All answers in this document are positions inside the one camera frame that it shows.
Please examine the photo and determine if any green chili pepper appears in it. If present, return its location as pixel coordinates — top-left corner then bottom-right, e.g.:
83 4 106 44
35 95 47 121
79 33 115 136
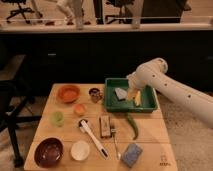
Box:
126 114 138 140

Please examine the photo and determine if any silver metal fork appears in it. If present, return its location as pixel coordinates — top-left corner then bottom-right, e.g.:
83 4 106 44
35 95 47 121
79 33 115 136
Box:
110 124 121 160

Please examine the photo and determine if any purple bowl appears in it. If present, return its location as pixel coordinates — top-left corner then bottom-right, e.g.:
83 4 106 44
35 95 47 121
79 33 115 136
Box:
34 137 63 168

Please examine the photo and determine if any green plastic tray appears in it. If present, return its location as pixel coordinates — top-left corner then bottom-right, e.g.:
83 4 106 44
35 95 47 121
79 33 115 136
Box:
104 78 157 113

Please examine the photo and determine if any yellow corn cob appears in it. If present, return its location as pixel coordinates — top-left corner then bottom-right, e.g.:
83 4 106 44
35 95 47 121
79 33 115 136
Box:
134 91 141 106

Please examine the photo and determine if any blue sponge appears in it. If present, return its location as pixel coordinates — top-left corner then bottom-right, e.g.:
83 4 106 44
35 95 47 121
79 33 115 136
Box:
121 143 143 168

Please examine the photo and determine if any dark metal cup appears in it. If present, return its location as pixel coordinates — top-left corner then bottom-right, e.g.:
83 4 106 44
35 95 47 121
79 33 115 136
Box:
89 88 102 103

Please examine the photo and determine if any small orange cup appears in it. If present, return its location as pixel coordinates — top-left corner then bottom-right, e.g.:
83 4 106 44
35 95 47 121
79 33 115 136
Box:
73 104 86 116

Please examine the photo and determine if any orange bowl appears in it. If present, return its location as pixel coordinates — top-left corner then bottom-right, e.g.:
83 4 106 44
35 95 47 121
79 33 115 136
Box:
57 85 80 103

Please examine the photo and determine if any grey towel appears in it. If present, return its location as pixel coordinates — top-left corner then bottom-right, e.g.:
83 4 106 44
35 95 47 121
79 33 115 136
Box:
115 88 127 100

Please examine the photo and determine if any brown rectangular block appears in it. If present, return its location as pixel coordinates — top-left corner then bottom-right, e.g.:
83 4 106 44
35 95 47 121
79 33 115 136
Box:
99 116 111 138

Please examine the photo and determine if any black chair at left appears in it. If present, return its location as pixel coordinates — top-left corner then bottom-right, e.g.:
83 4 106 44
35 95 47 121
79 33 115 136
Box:
0 79 41 167

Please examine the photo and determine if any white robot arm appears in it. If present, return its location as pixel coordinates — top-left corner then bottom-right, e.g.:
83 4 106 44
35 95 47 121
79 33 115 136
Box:
127 58 213 129

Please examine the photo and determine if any white handled spatula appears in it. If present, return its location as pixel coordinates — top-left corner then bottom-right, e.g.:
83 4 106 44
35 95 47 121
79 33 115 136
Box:
79 119 109 159

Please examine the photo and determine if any green plastic cup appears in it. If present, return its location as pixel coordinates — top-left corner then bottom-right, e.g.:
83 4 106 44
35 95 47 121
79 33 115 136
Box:
51 111 64 127

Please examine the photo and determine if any black office chair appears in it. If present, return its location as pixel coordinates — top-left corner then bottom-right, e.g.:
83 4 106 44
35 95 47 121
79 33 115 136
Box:
0 0 43 24

